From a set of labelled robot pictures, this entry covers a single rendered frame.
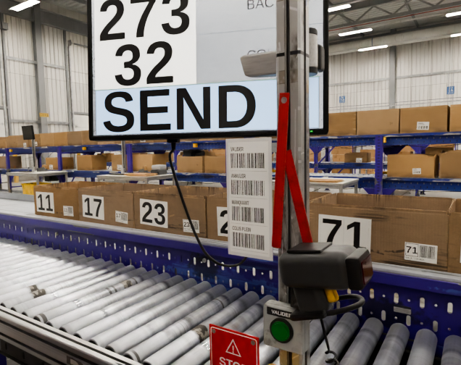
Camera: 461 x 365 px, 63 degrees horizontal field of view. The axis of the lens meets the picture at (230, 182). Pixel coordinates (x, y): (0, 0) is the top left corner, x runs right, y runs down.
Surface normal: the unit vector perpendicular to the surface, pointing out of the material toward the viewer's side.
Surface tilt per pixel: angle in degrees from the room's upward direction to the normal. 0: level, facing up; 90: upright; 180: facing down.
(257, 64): 90
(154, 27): 86
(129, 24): 86
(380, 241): 91
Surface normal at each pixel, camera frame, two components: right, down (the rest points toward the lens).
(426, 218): -0.53, 0.09
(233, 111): -0.22, 0.02
